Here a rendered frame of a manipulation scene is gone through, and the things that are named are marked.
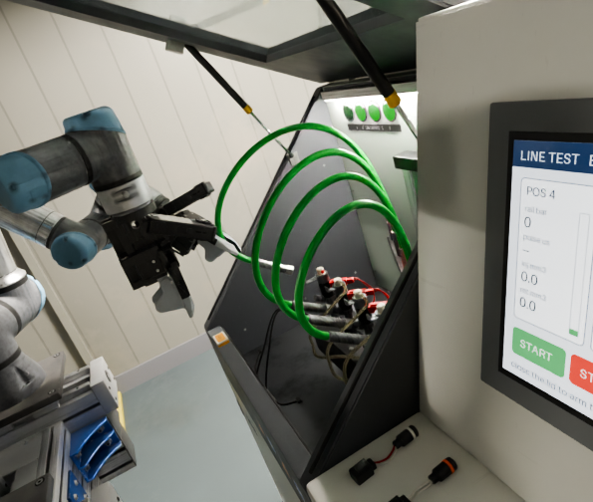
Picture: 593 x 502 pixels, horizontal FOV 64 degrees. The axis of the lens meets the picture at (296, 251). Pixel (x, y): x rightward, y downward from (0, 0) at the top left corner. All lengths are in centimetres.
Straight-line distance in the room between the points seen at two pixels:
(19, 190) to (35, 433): 78
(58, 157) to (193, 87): 223
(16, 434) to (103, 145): 82
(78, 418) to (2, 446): 17
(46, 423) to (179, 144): 191
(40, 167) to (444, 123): 52
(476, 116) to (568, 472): 41
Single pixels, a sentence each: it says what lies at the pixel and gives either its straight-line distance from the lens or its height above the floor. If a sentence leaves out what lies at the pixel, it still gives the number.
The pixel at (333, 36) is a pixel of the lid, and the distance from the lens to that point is 96.
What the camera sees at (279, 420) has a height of 95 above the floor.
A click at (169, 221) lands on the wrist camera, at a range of 79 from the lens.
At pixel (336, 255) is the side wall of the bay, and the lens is 144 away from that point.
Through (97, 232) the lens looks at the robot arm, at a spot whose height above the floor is 135.
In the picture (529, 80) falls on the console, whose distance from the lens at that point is 56.
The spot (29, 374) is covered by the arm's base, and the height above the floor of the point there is 108.
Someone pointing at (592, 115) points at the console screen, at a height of 143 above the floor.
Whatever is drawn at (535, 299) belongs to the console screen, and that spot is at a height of 125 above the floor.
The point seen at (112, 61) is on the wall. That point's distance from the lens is 287.
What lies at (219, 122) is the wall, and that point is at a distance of 294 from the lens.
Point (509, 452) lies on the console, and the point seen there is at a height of 103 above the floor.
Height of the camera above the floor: 156
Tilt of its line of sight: 22 degrees down
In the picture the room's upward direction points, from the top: 19 degrees counter-clockwise
